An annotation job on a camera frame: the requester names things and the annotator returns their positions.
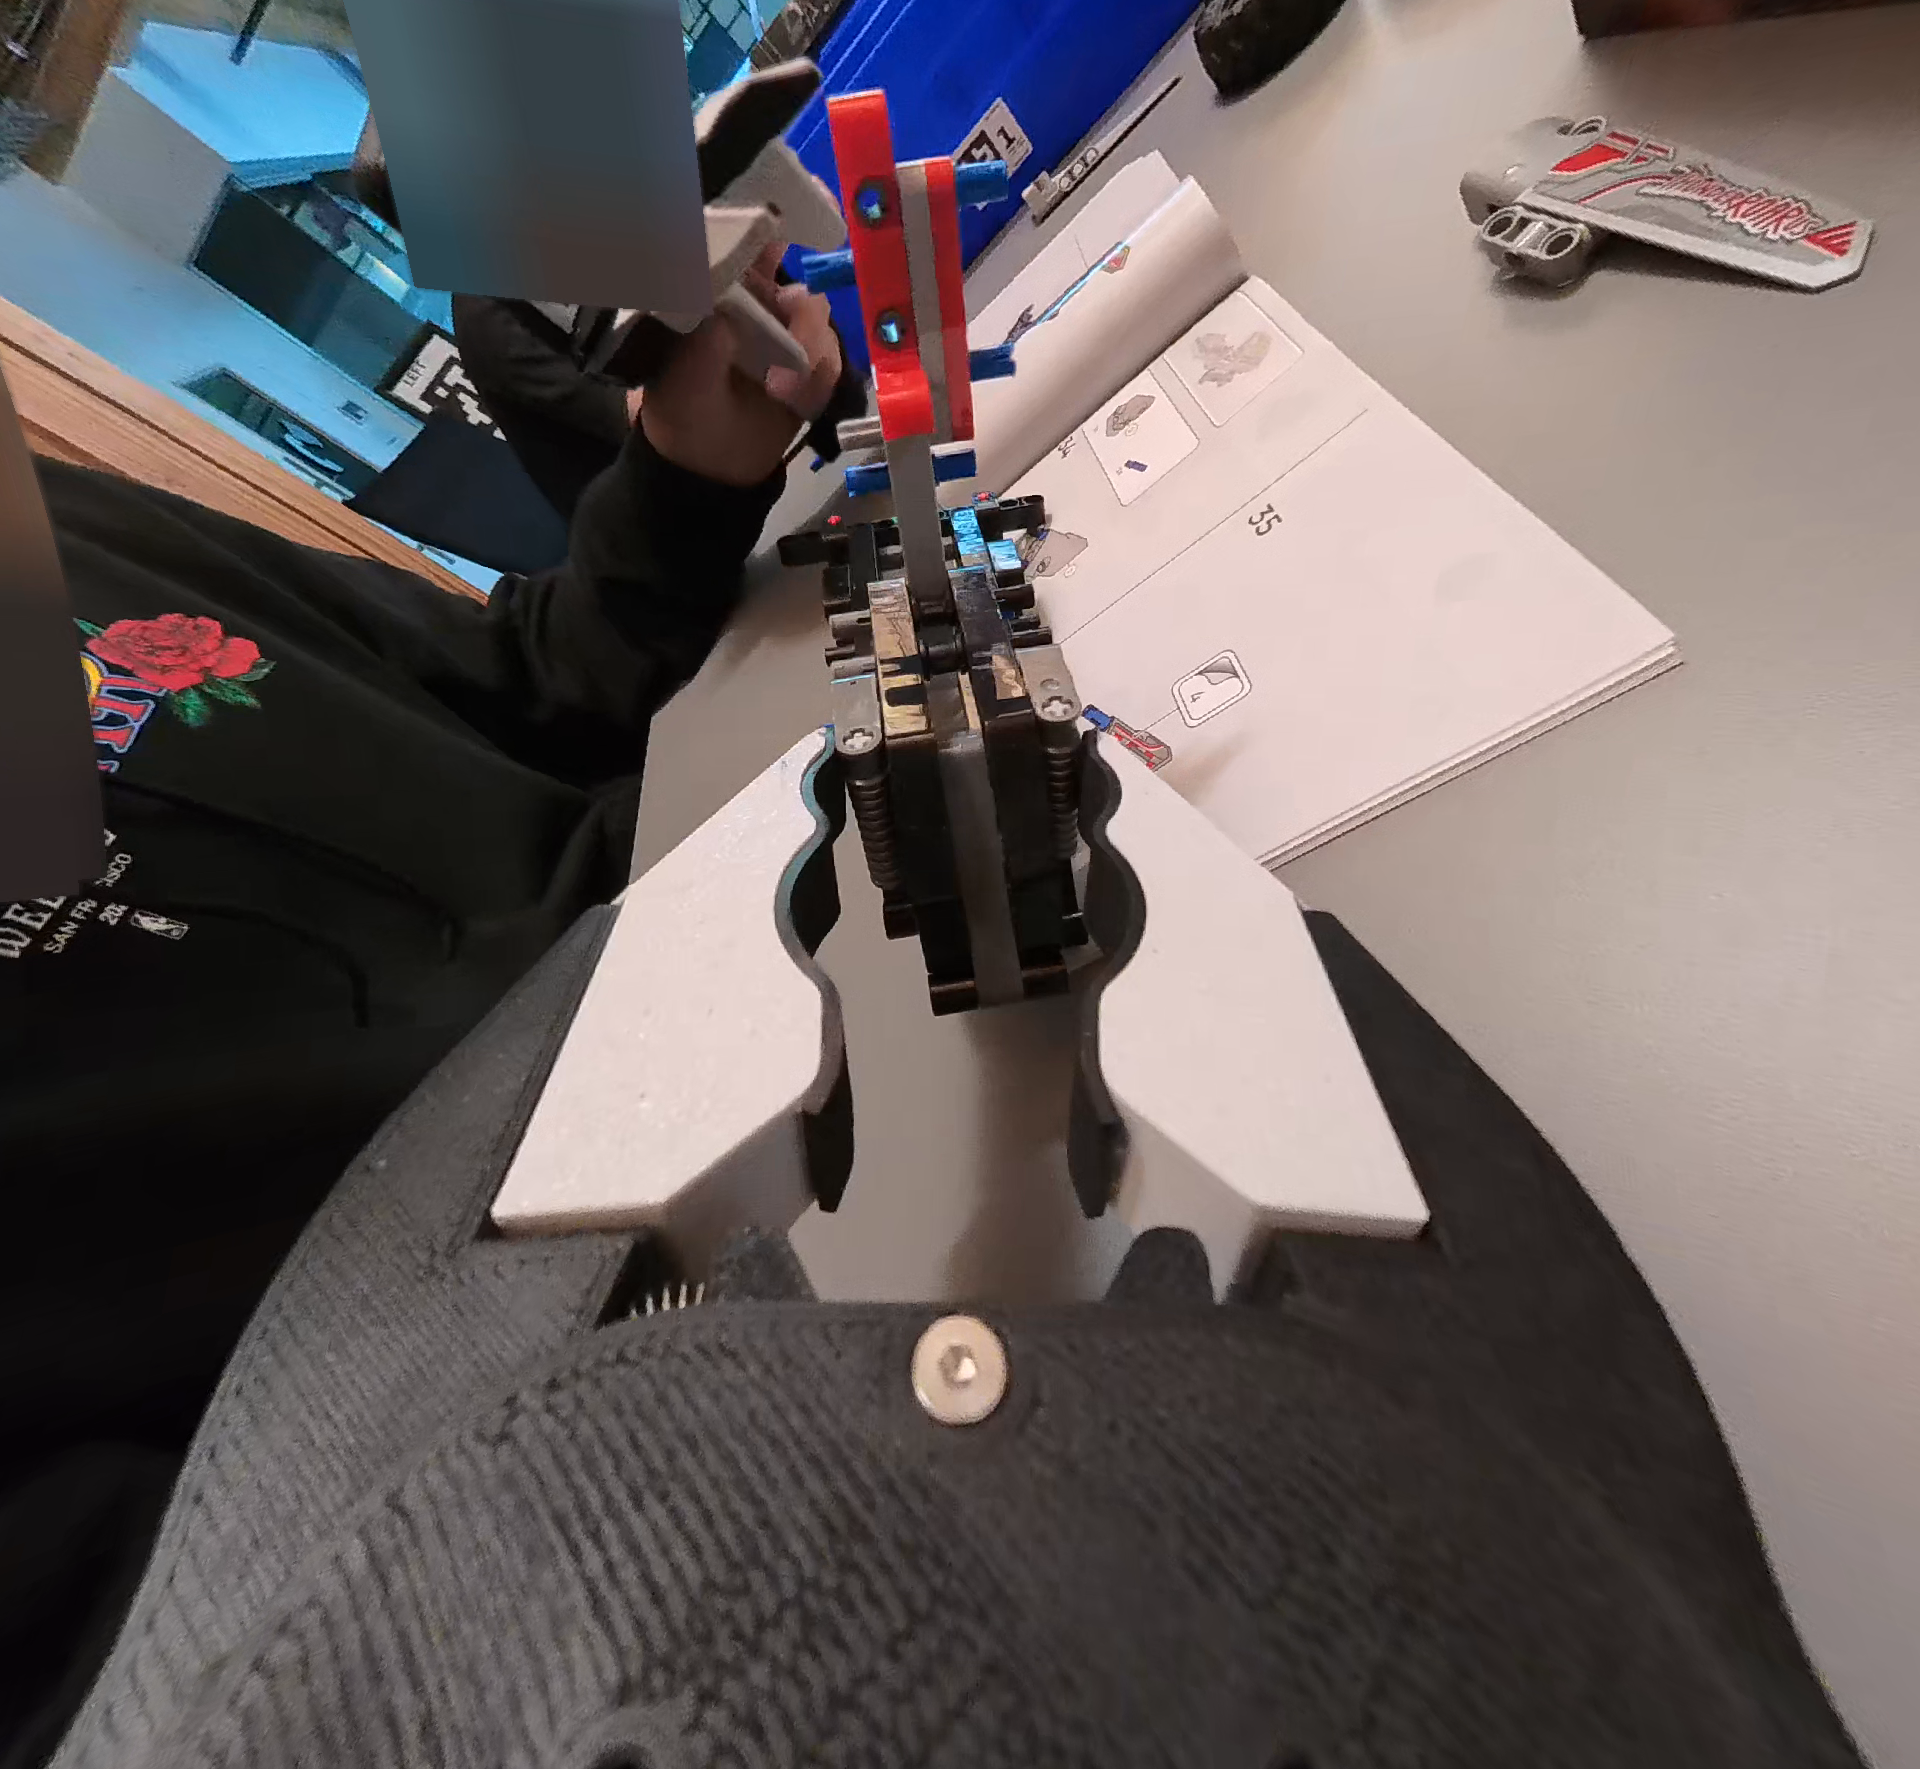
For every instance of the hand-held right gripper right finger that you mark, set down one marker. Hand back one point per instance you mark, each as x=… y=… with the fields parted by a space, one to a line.
x=1260 y=1050

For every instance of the white instruction booklet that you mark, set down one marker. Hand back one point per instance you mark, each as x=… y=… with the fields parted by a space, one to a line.
x=1350 y=524

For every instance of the person's left hand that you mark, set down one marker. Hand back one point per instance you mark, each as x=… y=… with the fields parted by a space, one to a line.
x=720 y=426

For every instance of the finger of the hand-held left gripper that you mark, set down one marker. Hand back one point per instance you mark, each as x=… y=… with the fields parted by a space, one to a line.
x=765 y=328
x=788 y=202

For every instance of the person's left forearm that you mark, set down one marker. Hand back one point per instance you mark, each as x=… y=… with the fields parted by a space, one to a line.
x=646 y=570

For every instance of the small grey pointed toy piece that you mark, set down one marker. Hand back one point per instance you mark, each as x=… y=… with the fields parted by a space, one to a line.
x=1073 y=171

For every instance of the toy brick vehicle frame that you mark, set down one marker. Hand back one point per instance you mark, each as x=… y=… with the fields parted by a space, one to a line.
x=899 y=300

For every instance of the person's black hoodie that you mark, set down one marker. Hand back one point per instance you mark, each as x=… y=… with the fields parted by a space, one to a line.
x=225 y=974

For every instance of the wooden counter edge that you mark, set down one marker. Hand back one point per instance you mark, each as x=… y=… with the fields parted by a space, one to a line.
x=197 y=448

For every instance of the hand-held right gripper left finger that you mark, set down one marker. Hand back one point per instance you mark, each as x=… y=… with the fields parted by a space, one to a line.
x=676 y=1050

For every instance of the grey toy panel red print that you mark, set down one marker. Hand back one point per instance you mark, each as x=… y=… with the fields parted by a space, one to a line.
x=1681 y=202

